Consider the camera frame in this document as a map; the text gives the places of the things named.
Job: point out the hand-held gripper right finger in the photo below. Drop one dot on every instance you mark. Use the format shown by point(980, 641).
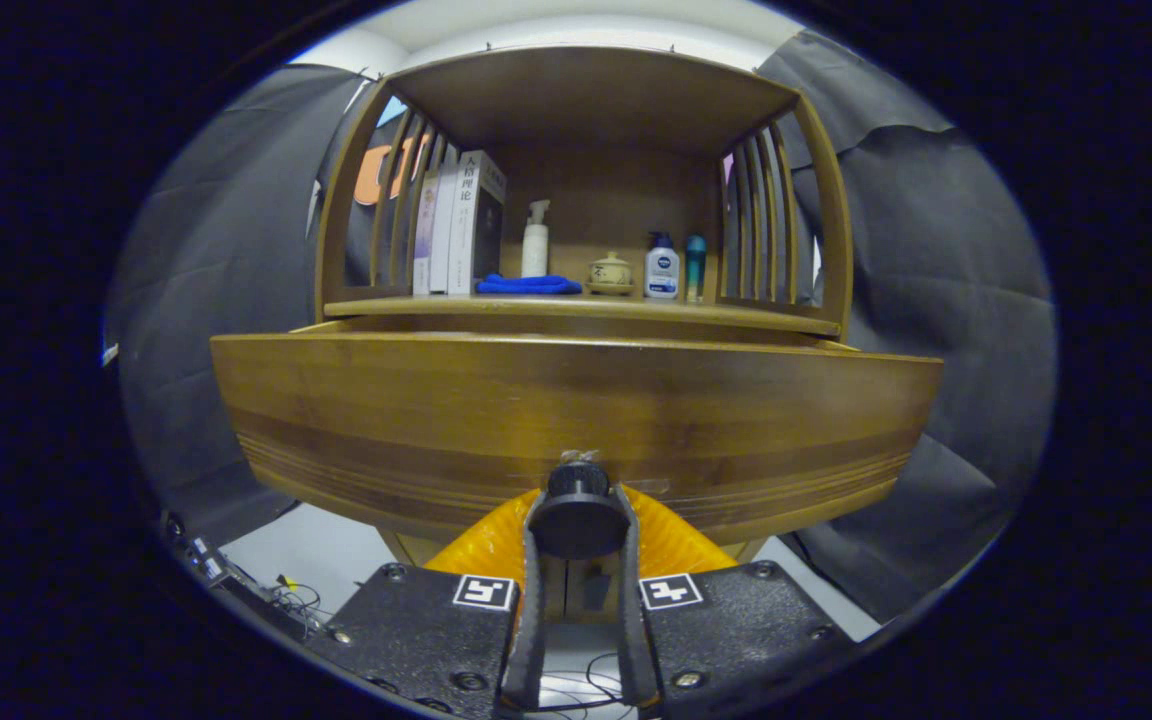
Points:
point(636, 650)

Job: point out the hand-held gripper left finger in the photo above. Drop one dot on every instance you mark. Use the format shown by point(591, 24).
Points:
point(528, 640)

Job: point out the black drawer knob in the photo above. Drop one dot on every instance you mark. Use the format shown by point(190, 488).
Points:
point(576, 520)

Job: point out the wooden drawer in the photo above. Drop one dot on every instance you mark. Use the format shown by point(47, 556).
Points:
point(576, 400)

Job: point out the wooden countertop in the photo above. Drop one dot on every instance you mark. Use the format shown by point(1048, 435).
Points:
point(536, 305)

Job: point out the wooden cabinet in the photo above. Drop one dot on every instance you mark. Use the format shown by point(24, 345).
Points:
point(606, 200)

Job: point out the black power strip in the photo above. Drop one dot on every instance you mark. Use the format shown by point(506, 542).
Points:
point(206, 565)

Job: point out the blue folded cloth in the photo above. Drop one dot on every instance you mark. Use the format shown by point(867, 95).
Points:
point(526, 285)

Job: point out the beige lidded teacup with saucer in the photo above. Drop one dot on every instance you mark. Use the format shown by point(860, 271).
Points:
point(611, 272)

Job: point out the white lotion bottle blue cap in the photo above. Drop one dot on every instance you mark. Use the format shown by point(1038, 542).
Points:
point(662, 272)

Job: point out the teal slim bottle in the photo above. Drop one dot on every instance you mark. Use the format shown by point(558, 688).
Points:
point(696, 265)

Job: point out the white pump bottle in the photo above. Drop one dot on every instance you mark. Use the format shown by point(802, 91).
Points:
point(535, 250)

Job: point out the pale pink book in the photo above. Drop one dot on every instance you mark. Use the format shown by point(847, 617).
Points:
point(423, 245)

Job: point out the white book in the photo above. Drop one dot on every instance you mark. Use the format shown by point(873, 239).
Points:
point(441, 240)

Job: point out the dark cover book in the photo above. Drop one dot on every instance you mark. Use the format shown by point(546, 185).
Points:
point(481, 230)

